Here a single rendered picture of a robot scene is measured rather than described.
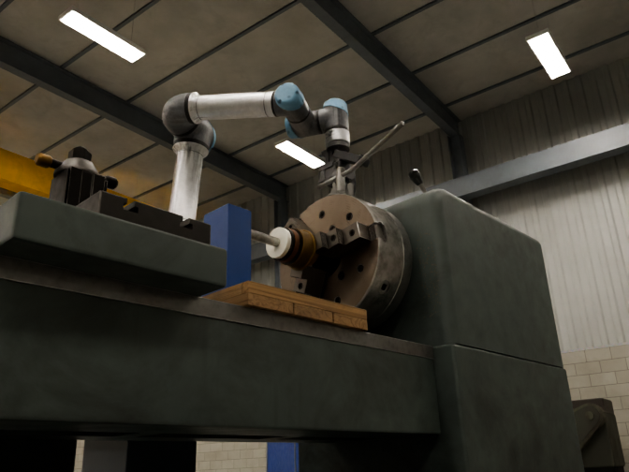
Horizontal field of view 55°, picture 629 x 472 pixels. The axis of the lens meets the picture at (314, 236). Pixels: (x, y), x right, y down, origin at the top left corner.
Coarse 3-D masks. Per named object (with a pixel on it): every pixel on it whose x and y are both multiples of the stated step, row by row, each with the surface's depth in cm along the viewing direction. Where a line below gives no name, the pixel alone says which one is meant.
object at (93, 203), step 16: (96, 208) 79; (112, 208) 80; (128, 208) 84; (144, 208) 84; (144, 224) 83; (160, 224) 85; (176, 224) 87; (192, 224) 89; (208, 224) 91; (208, 240) 90
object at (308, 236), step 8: (296, 232) 131; (304, 232) 133; (296, 240) 130; (304, 240) 131; (312, 240) 133; (296, 248) 129; (304, 248) 131; (312, 248) 132; (288, 256) 129; (296, 256) 131; (304, 256) 131; (312, 256) 132; (288, 264) 132; (296, 264) 132; (304, 264) 133; (312, 264) 136
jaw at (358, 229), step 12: (336, 228) 133; (348, 228) 133; (360, 228) 132; (372, 228) 134; (324, 240) 133; (336, 240) 132; (348, 240) 132; (360, 240) 131; (372, 240) 133; (384, 240) 134; (324, 252) 134; (336, 252) 135; (348, 252) 136
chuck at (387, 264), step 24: (312, 216) 148; (336, 216) 142; (360, 216) 137; (384, 216) 139; (336, 264) 150; (360, 264) 134; (384, 264) 131; (288, 288) 147; (336, 288) 136; (360, 288) 131
